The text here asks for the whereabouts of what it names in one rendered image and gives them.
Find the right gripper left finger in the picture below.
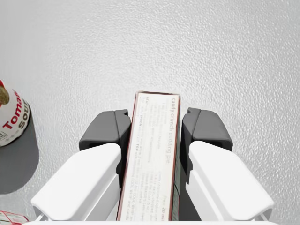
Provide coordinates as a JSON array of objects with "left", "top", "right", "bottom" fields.
[{"left": 30, "top": 109, "right": 132, "bottom": 222}]

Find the red and white carton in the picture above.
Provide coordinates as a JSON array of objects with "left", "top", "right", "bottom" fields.
[{"left": 0, "top": 210, "right": 29, "bottom": 223}]

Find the red and white can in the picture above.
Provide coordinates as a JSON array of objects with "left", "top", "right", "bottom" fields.
[{"left": 0, "top": 79, "right": 32, "bottom": 148}]

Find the maroon and white carton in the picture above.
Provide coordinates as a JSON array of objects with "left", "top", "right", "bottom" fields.
[{"left": 116, "top": 90, "right": 182, "bottom": 222}]

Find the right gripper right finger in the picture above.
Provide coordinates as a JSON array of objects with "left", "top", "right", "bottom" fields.
[{"left": 180, "top": 107, "right": 275, "bottom": 222}]

